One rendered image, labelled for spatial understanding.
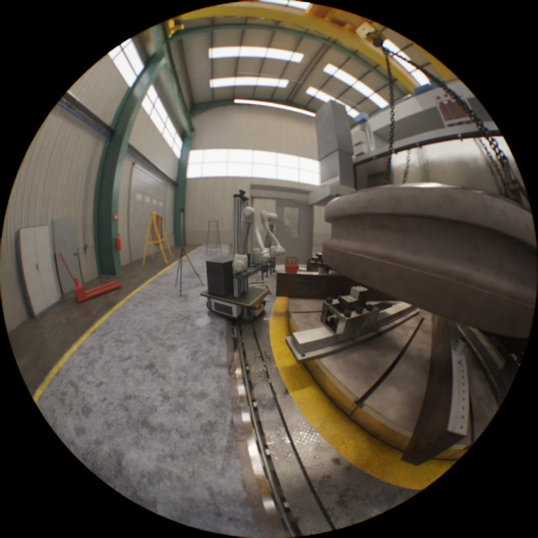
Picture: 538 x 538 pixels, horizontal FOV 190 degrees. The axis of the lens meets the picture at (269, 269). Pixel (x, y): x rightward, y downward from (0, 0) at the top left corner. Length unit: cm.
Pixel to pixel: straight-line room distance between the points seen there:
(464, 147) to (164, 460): 627
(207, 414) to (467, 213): 231
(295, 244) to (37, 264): 756
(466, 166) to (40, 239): 949
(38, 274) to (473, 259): 656
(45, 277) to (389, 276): 614
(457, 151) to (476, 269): 382
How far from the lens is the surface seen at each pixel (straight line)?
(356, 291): 148
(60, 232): 619
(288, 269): 233
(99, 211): 728
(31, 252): 512
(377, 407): 127
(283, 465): 131
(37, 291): 516
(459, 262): 147
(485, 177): 472
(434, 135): 522
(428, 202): 136
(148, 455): 150
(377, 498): 149
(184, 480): 138
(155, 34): 1103
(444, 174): 487
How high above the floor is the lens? 130
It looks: 14 degrees down
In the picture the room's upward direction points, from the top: 1 degrees clockwise
